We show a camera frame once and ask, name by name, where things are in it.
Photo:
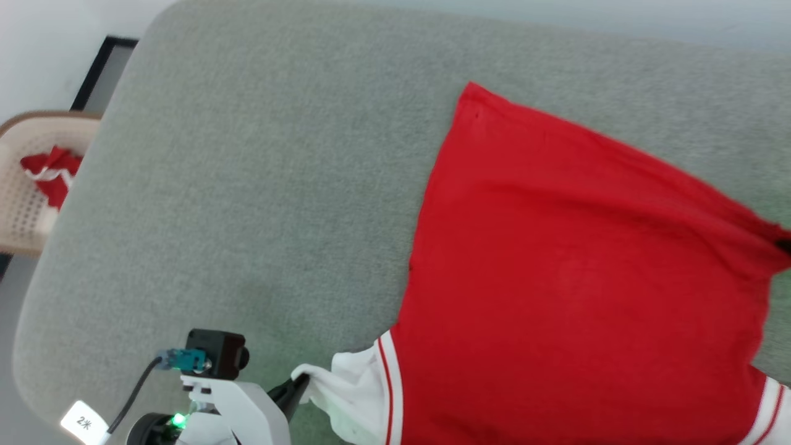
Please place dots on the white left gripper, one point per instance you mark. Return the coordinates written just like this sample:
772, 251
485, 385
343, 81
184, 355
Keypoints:
247, 414

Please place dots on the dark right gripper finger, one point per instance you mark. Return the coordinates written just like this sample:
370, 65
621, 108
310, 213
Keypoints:
783, 246

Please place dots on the red and white garment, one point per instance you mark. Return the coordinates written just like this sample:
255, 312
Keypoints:
556, 247

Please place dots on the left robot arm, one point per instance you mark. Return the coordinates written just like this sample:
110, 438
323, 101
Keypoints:
148, 432

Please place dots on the red white garment in basket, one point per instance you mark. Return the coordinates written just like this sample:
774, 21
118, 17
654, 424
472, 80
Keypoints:
55, 167

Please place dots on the beige plastic laundry basket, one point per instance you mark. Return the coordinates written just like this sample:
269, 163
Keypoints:
18, 210

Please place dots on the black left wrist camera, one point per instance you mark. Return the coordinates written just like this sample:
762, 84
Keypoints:
216, 346

